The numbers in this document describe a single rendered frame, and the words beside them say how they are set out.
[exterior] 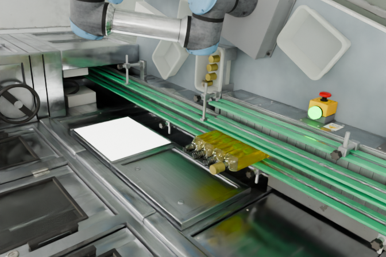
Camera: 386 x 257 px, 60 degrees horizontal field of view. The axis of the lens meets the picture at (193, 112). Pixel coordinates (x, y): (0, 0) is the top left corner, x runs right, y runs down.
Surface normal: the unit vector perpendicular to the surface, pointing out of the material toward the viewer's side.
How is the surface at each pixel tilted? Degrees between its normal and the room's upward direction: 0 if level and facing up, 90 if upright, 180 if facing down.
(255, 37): 1
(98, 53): 90
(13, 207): 90
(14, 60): 90
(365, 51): 0
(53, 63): 90
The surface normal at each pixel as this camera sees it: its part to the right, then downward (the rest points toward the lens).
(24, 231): 0.04, -0.93
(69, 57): 0.65, 0.30
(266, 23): -0.76, 0.21
